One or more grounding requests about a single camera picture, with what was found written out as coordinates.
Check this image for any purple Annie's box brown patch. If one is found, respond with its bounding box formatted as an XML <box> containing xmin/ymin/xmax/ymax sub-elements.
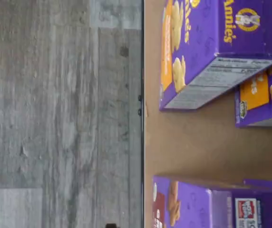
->
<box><xmin>152</xmin><ymin>175</ymin><xmax>272</xmax><ymax>228</ymax></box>

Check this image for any purple Annie's snack box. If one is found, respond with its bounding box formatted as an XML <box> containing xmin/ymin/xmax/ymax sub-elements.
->
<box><xmin>243</xmin><ymin>178</ymin><xmax>272</xmax><ymax>228</ymax></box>

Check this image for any purple Annie's box orange patch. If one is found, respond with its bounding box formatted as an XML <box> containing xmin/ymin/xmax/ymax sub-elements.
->
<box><xmin>234</xmin><ymin>55</ymin><xmax>272</xmax><ymax>129</ymax></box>
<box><xmin>159</xmin><ymin>0</ymin><xmax>272</xmax><ymax>112</ymax></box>

